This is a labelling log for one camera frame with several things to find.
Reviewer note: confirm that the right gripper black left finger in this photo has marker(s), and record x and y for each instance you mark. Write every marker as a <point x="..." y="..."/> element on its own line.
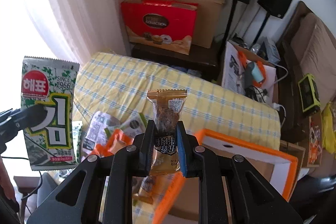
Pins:
<point x="146" y="149"/>

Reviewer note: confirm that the gold snack bar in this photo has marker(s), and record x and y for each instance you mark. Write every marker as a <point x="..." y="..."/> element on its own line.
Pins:
<point x="166" y="132"/>

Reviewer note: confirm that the yellow plaid bed sheet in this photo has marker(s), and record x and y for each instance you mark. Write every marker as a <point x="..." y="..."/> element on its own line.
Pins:
<point x="125" y="87"/>

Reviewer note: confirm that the lime green black device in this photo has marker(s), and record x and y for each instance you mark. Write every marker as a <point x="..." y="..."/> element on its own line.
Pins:
<point x="309" y="95"/>

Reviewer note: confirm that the white purple jelly pouch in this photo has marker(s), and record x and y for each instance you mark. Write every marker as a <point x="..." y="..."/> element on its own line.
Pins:
<point x="99" y="131"/>

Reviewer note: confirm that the person's left hand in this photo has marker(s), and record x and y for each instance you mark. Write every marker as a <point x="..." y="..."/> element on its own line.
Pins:
<point x="6" y="183"/>

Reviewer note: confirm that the green white seaweed packet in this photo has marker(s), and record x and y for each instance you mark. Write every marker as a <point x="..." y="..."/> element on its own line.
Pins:
<point x="48" y="87"/>

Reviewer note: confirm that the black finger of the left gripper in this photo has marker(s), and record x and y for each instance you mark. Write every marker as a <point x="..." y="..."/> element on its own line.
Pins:
<point x="13" y="121"/>

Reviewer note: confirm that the orange white storage box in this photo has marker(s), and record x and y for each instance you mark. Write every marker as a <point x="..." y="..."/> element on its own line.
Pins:
<point x="181" y="198"/>

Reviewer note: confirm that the yellow plastic bag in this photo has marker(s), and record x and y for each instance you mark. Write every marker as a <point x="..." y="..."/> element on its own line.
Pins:
<point x="328" y="129"/>

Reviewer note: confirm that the green white snack packet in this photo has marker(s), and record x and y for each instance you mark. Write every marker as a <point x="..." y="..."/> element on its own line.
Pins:
<point x="134" y="126"/>

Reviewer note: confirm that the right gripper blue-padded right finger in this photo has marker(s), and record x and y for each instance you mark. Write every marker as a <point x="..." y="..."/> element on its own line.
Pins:
<point x="185" y="147"/>

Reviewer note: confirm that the white paper bag orange handles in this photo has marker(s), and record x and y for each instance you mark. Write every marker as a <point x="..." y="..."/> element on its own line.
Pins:
<point x="249" y="75"/>

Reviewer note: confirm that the brown cardboard box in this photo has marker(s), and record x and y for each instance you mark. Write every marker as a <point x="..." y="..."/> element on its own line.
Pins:
<point x="208" y="13"/>

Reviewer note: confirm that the red chocolate gift box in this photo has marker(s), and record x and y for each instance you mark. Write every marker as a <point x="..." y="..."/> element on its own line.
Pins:
<point x="163" y="24"/>

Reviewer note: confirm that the orange snack packet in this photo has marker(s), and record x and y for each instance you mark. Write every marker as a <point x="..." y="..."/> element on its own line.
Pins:
<point x="117" y="141"/>

